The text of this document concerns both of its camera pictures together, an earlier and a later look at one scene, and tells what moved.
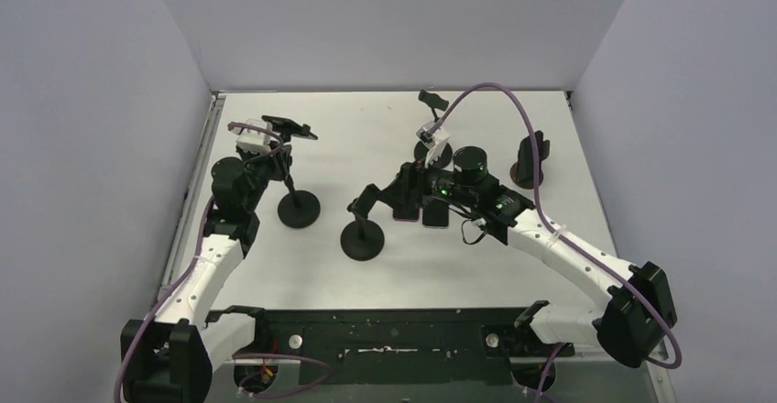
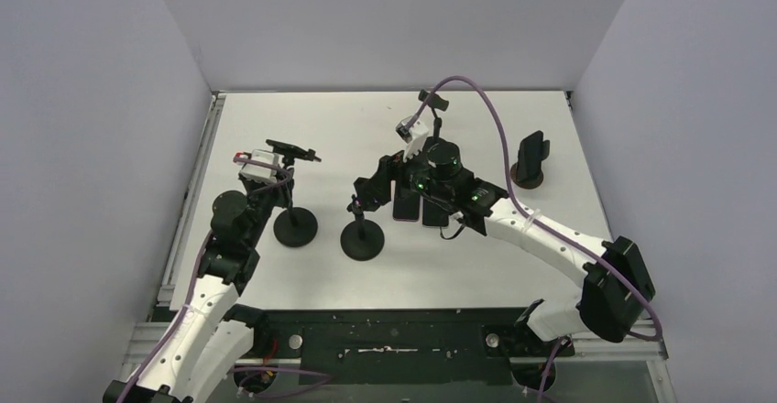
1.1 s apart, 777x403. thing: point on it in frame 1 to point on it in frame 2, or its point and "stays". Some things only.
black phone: x=290 y=127 to x=292 y=152
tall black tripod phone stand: x=298 y=208 to x=295 y=226
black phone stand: x=362 y=239 stays
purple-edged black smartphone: x=406 y=214 stays
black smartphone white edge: x=435 y=214 stays
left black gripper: x=278 y=160 to x=280 y=189
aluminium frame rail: x=190 y=193 stays
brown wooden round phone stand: x=524 y=184 stays
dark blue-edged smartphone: x=524 y=171 stays
